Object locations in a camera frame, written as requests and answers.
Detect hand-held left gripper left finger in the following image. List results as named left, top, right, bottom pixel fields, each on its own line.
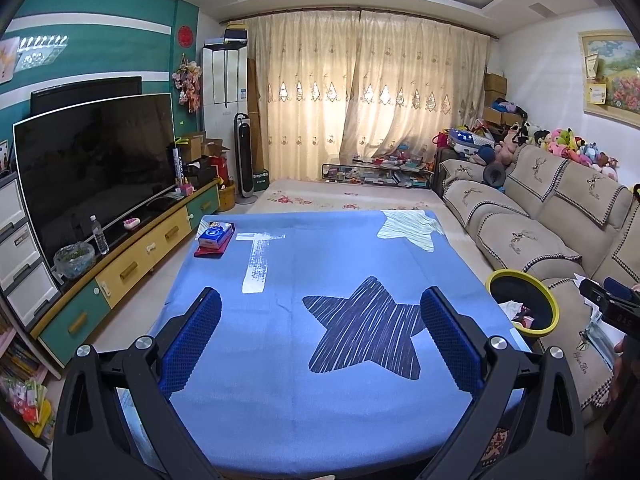
left=52, top=287, right=223, bottom=480

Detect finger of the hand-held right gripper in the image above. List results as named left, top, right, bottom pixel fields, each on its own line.
left=580, top=279, right=640, bottom=311
left=602, top=276, right=635, bottom=297

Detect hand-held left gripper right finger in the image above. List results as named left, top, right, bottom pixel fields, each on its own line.
left=420, top=287, right=588, bottom=480

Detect yellow rim trash bin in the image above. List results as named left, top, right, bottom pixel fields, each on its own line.
left=486, top=269, right=560, bottom=336

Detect person's right hand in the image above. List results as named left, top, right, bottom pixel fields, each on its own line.
left=614, top=335, right=640, bottom=398

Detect clear plastic folder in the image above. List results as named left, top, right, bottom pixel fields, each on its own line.
left=585, top=305, right=618, bottom=366

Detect flat red box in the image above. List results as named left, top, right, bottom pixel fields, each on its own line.
left=193, top=235, right=233, bottom=259

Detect green yellow television cabinet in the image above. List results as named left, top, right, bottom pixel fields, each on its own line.
left=30, top=177, right=221, bottom=368

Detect beige sofa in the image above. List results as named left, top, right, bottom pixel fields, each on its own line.
left=432, top=142, right=640, bottom=411

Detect blue tissue box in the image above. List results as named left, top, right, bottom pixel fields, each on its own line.
left=197, top=222, right=236, bottom=250

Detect brown patterned rug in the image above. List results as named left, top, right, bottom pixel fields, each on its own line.
left=482, top=427, right=511, bottom=467

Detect blue star print tablecloth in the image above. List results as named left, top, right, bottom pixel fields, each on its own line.
left=147, top=209, right=533, bottom=466

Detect clear water bottle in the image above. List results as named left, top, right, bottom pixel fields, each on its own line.
left=90, top=215, right=110, bottom=256

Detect glass bowl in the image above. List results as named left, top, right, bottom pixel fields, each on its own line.
left=53, top=242, right=97, bottom=281

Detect pile of plush toys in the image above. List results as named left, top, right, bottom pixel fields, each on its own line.
left=495, top=122, right=621, bottom=181

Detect shelf of colourful books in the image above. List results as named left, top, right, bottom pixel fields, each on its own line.
left=0, top=327, right=61, bottom=443

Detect glass coffee table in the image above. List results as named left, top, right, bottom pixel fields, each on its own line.
left=321, top=157, right=435, bottom=190

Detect black tower fan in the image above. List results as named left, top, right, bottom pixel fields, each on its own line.
left=233, top=112, right=256, bottom=206

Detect white plastic drawer cabinet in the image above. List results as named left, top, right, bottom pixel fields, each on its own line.
left=0, top=170, right=62, bottom=318

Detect open cardboard box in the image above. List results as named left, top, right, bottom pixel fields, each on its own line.
left=200, top=137, right=231, bottom=158
left=175, top=131, right=207, bottom=161

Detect large curved television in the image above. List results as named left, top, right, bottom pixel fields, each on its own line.
left=12, top=92, right=178, bottom=266

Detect blue star print bag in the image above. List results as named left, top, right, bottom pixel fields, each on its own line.
left=447, top=129, right=488, bottom=153

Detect framed flower painting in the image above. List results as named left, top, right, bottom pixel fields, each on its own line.
left=577, top=29, right=640, bottom=128

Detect tall brown cardboard box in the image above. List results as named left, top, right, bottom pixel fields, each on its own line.
left=246, top=57, right=266, bottom=191

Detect artificial flower decoration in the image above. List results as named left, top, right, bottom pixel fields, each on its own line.
left=171, top=55, right=202, bottom=113

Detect white standing air conditioner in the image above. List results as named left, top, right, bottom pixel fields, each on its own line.
left=201, top=40, right=249, bottom=136

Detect cream embroidered curtain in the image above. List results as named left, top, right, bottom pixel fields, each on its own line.
left=245, top=12, right=361, bottom=181
left=340, top=10, right=491, bottom=161

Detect silver wall decoration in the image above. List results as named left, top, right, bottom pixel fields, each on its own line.
left=15, top=35, right=68, bottom=73

